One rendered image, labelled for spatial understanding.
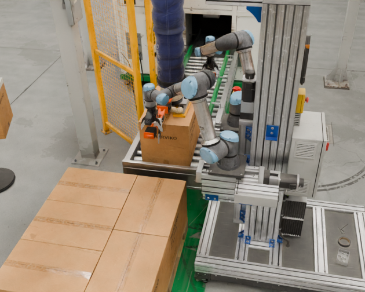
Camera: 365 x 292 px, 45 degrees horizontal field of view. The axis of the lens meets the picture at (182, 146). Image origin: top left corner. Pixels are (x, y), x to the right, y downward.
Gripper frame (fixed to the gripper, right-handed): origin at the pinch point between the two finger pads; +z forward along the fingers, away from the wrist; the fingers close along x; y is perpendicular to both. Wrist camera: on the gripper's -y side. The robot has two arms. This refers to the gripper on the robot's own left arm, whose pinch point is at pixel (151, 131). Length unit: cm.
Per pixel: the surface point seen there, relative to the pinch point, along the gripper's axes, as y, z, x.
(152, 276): -77, 54, -19
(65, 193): -16, 54, 68
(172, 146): 31.4, 34.0, -6.2
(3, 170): 55, 106, 179
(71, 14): 87, -48, 91
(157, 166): 22, 49, 5
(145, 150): 31, 41, 17
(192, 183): 23, 63, -23
